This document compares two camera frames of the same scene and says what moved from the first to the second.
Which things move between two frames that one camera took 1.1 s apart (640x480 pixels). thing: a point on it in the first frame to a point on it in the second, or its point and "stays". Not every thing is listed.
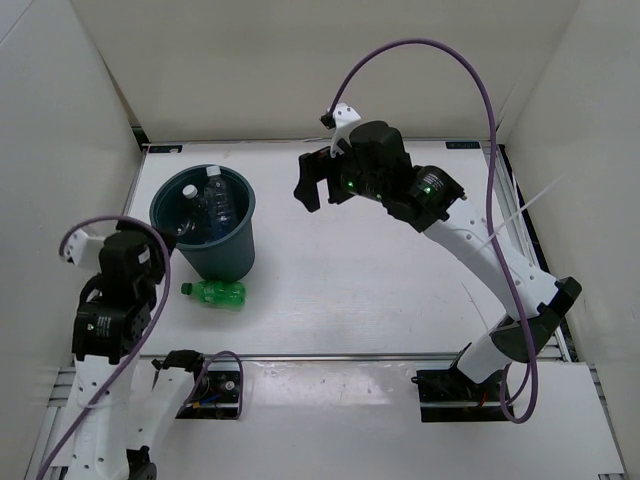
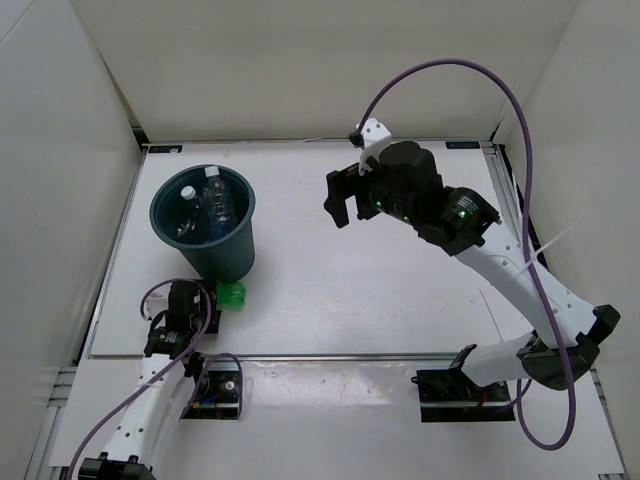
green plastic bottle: x=221 y=294 stays
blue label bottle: x=194 y=218 stays
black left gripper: x=157 y=253 to x=215 y=314
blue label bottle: x=186 y=227 stays
